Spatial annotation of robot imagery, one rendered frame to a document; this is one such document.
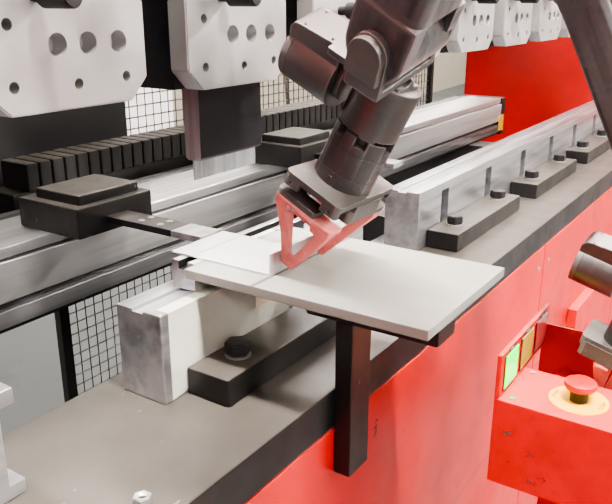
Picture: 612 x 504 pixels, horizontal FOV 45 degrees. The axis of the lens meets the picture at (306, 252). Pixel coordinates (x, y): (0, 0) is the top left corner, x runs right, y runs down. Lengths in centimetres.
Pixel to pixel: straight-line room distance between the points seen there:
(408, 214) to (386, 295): 51
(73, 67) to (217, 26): 17
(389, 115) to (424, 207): 56
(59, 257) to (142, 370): 25
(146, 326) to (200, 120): 21
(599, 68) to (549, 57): 195
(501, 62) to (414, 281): 225
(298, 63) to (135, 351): 32
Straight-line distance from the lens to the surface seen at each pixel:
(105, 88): 61
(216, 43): 71
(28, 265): 94
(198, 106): 74
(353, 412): 78
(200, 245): 81
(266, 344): 80
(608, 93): 92
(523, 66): 290
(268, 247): 80
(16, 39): 56
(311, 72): 67
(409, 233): 119
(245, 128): 80
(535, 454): 100
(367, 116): 65
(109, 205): 93
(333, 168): 67
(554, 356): 115
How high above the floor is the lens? 125
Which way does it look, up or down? 19 degrees down
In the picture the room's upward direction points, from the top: straight up
